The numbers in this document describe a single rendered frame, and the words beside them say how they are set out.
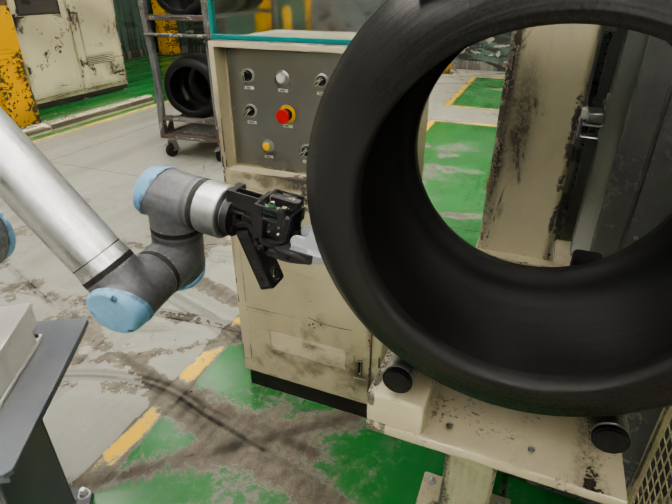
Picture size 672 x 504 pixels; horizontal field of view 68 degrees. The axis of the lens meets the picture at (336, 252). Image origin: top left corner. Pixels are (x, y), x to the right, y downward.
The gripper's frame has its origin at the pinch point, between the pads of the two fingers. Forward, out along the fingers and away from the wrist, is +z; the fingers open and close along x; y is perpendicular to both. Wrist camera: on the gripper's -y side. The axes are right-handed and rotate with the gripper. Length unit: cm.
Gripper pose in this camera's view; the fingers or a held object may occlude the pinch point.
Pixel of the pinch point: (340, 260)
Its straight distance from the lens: 77.2
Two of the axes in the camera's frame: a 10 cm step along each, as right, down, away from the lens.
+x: 3.8, -4.4, 8.1
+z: 9.2, 2.9, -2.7
